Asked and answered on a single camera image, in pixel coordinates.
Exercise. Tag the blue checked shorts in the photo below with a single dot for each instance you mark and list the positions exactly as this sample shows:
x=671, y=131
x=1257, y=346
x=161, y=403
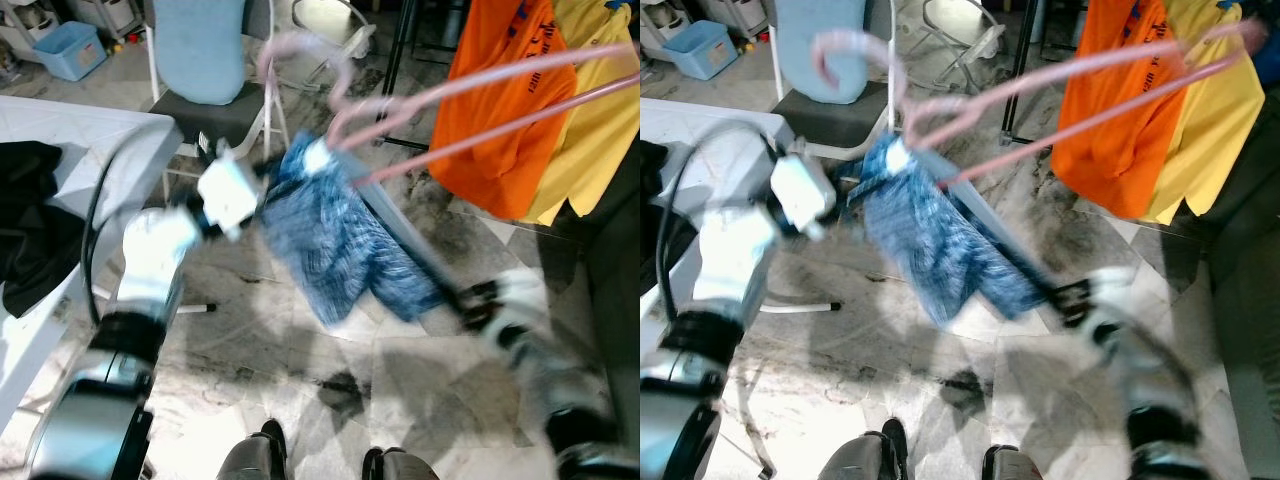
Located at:
x=930, y=240
x=330, y=240

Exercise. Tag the reddish pink plastic hanger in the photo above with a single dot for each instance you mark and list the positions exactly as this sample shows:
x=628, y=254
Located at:
x=500, y=79
x=1100, y=65

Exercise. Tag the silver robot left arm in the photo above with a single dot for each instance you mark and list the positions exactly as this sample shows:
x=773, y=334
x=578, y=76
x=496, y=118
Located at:
x=735, y=265
x=150, y=260

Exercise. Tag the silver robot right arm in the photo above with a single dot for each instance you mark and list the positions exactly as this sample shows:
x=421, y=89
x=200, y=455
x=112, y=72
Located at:
x=540, y=370
x=1140, y=370

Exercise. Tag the white folding chair grey seat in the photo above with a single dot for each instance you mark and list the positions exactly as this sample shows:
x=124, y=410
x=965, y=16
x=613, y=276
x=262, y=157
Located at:
x=205, y=115
x=830, y=120

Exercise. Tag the dark green sofa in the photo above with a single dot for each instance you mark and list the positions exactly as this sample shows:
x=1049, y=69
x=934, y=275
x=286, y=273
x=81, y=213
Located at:
x=1250, y=300
x=620, y=300

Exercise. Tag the light blue pillow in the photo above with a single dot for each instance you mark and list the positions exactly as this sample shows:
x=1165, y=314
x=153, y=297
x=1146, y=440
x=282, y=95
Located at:
x=200, y=50
x=795, y=40

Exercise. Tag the orange shirt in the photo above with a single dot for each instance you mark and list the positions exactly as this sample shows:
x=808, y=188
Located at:
x=1110, y=160
x=490, y=130

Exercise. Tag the white folding table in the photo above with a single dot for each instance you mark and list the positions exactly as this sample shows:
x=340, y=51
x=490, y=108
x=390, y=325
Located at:
x=90, y=130
x=700, y=125

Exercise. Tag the robot right leg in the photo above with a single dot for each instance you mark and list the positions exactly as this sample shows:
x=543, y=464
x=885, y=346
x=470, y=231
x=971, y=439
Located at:
x=400, y=465
x=1020, y=465

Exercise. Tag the robot leg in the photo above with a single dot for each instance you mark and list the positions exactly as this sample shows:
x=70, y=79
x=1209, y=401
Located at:
x=255, y=455
x=1020, y=465
x=400, y=465
x=865, y=455

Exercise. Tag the yellow shirt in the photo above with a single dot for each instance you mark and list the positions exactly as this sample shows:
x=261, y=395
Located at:
x=1210, y=150
x=590, y=150

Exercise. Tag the light blue plastic bin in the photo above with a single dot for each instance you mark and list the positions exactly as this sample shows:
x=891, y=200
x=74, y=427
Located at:
x=70, y=50
x=700, y=50

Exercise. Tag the black garment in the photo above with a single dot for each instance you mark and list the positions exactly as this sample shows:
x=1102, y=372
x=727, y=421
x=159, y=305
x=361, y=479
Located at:
x=30, y=230

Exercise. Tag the robot left leg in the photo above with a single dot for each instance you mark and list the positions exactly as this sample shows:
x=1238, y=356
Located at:
x=865, y=455
x=255, y=455

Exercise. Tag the blue bedding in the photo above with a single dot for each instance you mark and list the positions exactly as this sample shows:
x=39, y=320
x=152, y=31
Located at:
x=1268, y=55

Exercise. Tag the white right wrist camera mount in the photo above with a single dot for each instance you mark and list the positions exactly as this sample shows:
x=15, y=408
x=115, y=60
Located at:
x=520, y=300
x=1115, y=300

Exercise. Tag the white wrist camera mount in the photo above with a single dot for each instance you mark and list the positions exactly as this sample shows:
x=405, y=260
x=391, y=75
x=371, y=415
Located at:
x=520, y=300
x=228, y=195
x=1115, y=300
x=800, y=195

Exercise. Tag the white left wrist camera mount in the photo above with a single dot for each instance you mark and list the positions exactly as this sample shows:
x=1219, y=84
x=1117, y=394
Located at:
x=228, y=195
x=800, y=195

